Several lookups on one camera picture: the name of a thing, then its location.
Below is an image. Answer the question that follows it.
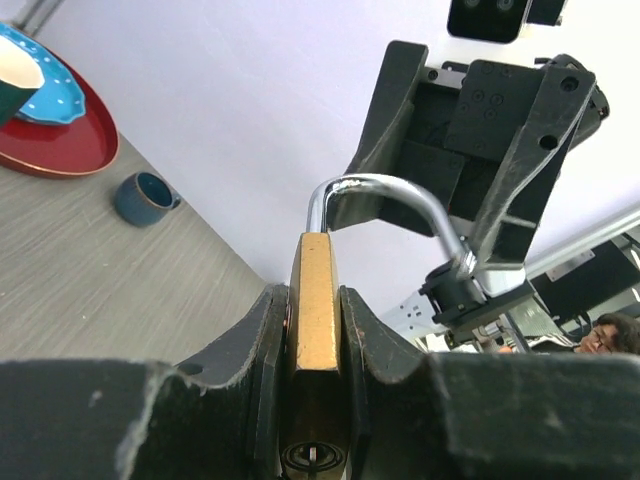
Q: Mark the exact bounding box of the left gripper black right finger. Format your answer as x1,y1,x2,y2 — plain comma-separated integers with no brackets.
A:
340,287,639,479

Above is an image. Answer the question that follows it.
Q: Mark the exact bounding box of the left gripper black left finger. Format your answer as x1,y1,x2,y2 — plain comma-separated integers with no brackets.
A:
1,285,288,479

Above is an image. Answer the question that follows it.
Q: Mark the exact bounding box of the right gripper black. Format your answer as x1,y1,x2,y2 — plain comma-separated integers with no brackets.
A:
346,40,597,267

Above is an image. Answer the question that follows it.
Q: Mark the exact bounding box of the large brass padlock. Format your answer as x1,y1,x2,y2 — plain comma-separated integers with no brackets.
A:
280,174,476,479

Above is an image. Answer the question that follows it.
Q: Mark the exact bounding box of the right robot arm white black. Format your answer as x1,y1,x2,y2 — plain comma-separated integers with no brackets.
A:
329,41,610,333

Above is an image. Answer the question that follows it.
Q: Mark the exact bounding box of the person with glasses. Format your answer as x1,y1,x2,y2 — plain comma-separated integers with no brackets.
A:
574,313,639,355

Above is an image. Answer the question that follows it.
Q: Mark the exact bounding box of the dark blue mug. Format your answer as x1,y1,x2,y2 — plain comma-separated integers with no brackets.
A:
113,172,182,228

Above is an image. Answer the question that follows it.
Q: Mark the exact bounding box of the red round tray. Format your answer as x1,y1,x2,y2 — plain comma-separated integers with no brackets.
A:
1,68,120,178

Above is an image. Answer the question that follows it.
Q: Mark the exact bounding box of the blue dotted plate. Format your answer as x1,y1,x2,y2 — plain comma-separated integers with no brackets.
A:
1,23,86,125

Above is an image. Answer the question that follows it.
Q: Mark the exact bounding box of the dark green cup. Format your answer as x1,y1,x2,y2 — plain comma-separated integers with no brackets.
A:
0,37,45,126

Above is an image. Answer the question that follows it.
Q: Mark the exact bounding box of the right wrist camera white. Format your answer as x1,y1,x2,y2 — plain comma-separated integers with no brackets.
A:
447,0,566,44

